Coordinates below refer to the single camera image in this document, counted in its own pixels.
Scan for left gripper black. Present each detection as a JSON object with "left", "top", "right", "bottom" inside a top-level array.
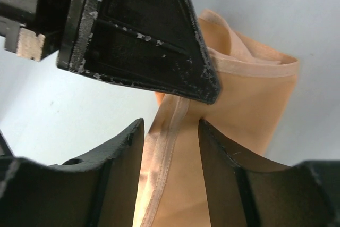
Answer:
[{"left": 1, "top": 0, "right": 71, "bottom": 61}]

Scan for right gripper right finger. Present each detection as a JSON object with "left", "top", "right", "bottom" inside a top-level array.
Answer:
[{"left": 198, "top": 120, "right": 339, "bottom": 226}]

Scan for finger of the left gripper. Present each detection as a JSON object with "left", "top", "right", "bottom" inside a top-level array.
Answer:
[{"left": 56, "top": 0, "right": 220, "bottom": 104}]

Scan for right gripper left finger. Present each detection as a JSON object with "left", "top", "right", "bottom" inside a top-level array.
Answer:
[{"left": 1, "top": 119, "right": 145, "bottom": 226}]

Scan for peach satin napkin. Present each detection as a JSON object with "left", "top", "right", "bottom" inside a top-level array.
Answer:
[{"left": 133, "top": 10, "right": 299, "bottom": 226}]

